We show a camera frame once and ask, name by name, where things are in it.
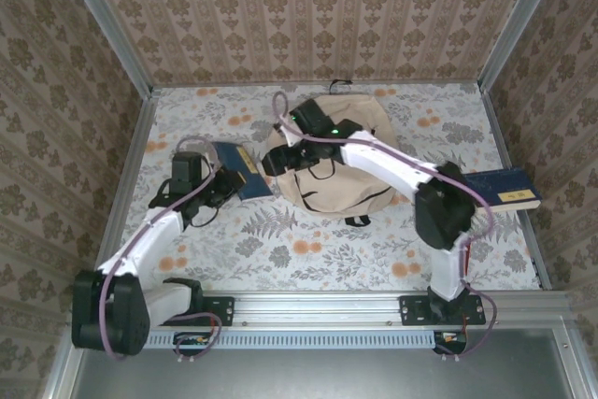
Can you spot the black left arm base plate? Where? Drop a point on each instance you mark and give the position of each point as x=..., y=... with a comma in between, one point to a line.
x=222, y=310

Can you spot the aluminium side rail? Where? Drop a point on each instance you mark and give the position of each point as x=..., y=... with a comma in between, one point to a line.
x=125, y=184
x=502, y=137

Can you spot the thin aluminium table edge rail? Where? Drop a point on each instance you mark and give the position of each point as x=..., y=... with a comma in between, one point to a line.
x=420, y=85

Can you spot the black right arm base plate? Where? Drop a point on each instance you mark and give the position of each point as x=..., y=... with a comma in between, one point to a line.
x=413, y=309

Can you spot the aluminium outer frame rail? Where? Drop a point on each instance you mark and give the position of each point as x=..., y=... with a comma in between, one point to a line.
x=61, y=371
x=572, y=361

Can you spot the grey metal panel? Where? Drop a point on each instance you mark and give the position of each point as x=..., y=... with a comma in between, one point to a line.
x=303, y=375

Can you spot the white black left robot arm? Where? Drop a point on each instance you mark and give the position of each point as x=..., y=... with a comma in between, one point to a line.
x=140, y=240

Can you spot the blue book with yellow label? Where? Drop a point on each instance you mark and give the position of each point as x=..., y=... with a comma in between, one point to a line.
x=509, y=184
x=229, y=156

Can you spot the floral tablecloth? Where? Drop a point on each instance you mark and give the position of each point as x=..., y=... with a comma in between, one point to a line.
x=327, y=254

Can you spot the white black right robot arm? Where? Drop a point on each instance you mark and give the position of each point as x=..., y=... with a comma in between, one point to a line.
x=388, y=161

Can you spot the beige canvas backpack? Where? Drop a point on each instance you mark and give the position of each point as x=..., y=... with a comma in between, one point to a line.
x=355, y=175

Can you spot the aluminium frame post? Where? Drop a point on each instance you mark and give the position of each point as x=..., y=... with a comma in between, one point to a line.
x=523, y=20
x=107, y=25

